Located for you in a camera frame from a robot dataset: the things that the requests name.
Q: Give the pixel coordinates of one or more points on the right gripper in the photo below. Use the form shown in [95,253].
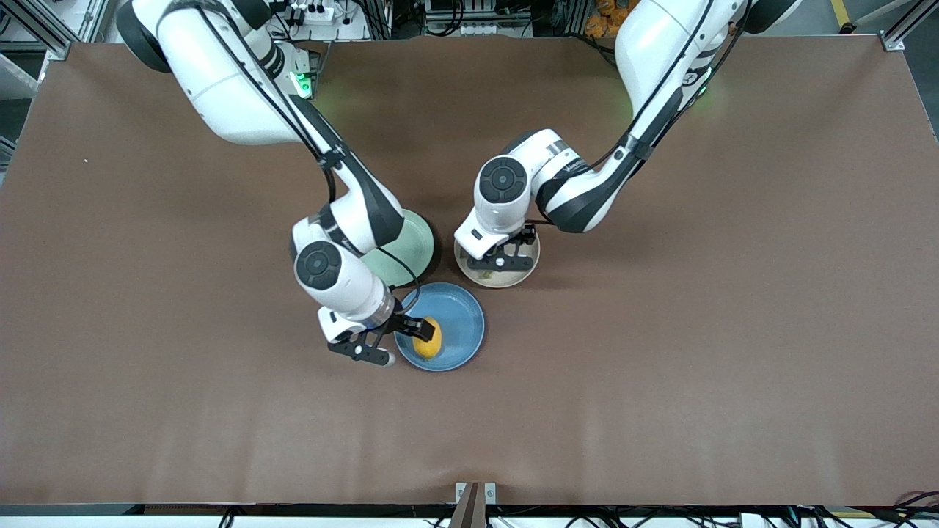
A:
[403,322]

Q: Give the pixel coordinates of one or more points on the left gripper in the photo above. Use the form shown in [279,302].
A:
[527,235]

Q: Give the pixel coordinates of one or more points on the yellow lemon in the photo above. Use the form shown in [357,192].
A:
[429,347]

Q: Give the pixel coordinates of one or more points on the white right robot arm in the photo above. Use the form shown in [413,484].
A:
[235,88]

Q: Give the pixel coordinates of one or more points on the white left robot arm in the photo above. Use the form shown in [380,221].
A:
[660,44]

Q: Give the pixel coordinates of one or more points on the beige plate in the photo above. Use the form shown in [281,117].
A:
[522,275]

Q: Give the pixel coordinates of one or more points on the blue plate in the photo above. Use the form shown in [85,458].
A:
[461,323]

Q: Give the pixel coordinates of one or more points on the green plate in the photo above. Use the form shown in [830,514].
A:
[412,242]

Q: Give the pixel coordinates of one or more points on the long white power strip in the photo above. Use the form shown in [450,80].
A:
[483,28]

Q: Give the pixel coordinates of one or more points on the bag of orange items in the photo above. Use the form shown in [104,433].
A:
[603,18]

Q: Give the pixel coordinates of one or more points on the white power strip with plugs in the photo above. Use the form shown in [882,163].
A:
[312,12]

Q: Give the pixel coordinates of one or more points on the metal bracket at table edge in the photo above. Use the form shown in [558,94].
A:
[475,502]

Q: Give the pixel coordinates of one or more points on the aluminium frame profile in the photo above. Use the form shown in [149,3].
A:
[44,29]
[906,26]

